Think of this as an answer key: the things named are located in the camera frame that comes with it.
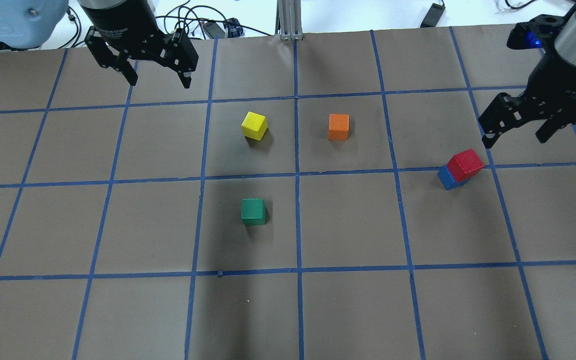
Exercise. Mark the orange wooden block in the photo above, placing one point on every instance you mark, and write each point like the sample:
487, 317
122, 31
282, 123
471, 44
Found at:
338, 128

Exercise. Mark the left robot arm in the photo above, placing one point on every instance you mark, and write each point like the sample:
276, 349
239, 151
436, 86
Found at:
28, 24

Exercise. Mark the yellow wooden block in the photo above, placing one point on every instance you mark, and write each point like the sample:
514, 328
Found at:
254, 126

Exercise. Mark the brown paper mat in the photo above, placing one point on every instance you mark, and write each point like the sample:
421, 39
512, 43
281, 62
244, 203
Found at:
121, 235

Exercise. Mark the green wooden block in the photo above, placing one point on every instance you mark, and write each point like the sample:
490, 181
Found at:
253, 212

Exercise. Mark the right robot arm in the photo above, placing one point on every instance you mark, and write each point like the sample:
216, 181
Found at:
565, 42

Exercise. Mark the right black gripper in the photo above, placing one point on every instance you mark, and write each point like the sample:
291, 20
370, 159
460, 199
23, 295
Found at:
558, 82

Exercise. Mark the red wooden block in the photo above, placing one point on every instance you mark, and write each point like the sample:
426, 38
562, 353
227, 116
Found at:
465, 165

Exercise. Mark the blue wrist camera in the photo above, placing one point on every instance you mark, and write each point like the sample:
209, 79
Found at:
538, 33

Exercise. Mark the black power adapter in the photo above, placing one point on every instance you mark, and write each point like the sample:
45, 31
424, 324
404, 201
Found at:
433, 15

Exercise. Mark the blue wooden block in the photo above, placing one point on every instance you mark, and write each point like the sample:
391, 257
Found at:
447, 179

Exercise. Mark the aluminium frame post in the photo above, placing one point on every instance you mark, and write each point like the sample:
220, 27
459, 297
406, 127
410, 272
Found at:
288, 23

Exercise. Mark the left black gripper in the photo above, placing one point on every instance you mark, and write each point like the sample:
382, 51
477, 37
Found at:
122, 22

